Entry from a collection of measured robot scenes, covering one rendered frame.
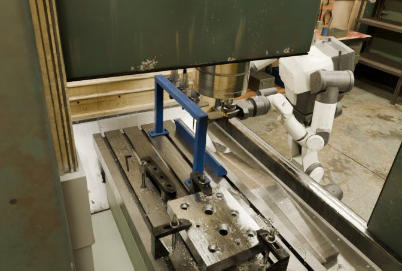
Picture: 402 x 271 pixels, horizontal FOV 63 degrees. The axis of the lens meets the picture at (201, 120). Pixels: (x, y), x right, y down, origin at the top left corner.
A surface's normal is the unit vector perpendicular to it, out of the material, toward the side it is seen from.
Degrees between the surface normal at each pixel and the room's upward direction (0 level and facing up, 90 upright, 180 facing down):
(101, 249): 0
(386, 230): 90
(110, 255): 0
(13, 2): 90
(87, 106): 90
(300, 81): 101
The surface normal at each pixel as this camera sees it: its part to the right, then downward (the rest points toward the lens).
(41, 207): 0.47, 0.44
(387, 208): -0.88, 0.18
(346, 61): 0.18, 0.56
